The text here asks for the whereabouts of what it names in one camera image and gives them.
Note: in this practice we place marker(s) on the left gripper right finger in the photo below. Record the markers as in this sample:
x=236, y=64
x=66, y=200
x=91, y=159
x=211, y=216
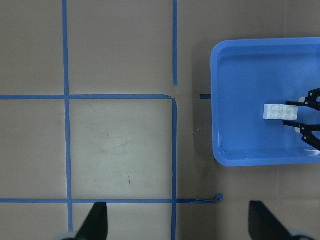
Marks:
x=263, y=225

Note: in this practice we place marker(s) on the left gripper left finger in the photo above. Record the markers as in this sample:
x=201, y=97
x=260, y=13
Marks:
x=95, y=226

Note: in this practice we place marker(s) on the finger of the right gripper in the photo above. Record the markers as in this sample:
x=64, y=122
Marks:
x=306, y=130
x=310, y=101

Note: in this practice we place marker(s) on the white toy block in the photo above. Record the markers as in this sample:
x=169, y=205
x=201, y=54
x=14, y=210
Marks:
x=290, y=112
x=273, y=111

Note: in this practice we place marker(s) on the blue plastic tray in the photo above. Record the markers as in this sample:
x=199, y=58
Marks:
x=248, y=74

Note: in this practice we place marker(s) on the brown paper table cover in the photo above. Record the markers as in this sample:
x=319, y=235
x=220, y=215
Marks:
x=109, y=100

